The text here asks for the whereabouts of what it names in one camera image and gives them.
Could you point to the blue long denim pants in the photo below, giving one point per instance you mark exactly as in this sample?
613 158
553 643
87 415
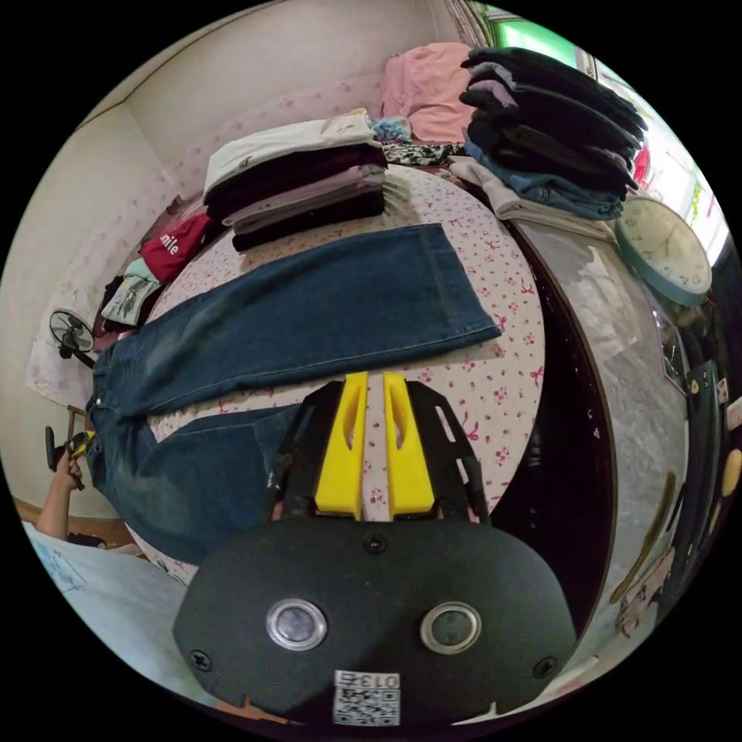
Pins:
301 313

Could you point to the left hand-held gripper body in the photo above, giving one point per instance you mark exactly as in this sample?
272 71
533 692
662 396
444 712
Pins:
76 464

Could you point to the person's left forearm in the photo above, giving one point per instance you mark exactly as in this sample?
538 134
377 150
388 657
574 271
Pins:
55 510

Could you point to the black standing fan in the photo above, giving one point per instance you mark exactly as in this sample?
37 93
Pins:
71 331

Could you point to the heap of colourful clothes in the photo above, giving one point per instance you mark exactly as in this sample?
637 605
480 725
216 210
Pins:
171 246

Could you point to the pink blanket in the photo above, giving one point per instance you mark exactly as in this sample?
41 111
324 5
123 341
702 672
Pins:
432 93

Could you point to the pile of patterned clothes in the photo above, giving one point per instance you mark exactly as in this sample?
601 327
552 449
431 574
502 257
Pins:
414 152

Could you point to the round wall clock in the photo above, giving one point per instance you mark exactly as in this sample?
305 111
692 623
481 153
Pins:
666 249

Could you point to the person's body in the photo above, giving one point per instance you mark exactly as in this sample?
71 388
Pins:
104 608

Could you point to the pile of dark clothes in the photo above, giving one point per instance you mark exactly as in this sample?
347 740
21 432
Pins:
551 122

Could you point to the pile of clothes white topped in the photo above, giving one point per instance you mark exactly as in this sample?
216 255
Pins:
290 174

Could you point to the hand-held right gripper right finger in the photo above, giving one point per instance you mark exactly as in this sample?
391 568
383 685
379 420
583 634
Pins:
408 464

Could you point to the person's left hand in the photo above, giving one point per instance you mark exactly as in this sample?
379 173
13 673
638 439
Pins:
65 471

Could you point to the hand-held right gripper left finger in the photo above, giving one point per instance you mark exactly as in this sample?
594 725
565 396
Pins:
342 464

